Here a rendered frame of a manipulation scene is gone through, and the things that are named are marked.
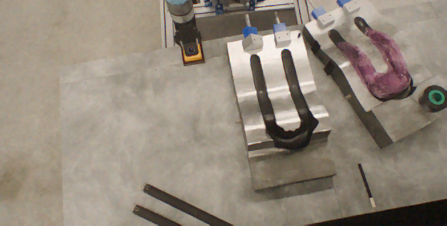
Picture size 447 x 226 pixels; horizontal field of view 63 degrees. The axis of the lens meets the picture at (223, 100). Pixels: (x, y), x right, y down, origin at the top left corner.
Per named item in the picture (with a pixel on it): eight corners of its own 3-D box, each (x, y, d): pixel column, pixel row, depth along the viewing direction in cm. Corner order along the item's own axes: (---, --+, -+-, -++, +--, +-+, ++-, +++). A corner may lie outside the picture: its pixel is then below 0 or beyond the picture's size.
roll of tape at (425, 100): (412, 95, 116) (418, 91, 112) (434, 84, 117) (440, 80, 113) (428, 117, 113) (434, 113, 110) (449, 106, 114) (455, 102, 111)
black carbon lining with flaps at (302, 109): (247, 58, 127) (247, 45, 118) (292, 50, 127) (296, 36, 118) (268, 156, 116) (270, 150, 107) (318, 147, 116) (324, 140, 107)
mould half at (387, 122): (302, 32, 137) (306, 16, 126) (360, 3, 140) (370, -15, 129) (380, 149, 122) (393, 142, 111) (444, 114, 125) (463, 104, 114)
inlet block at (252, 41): (236, 17, 129) (245, 8, 125) (247, 20, 132) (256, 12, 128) (243, 50, 125) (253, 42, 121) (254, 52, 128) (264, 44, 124)
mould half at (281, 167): (227, 54, 135) (225, 36, 122) (296, 42, 136) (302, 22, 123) (254, 191, 119) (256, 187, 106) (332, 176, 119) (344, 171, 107)
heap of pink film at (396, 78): (330, 45, 128) (336, 34, 121) (373, 24, 130) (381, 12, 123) (373, 108, 120) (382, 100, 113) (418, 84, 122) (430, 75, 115)
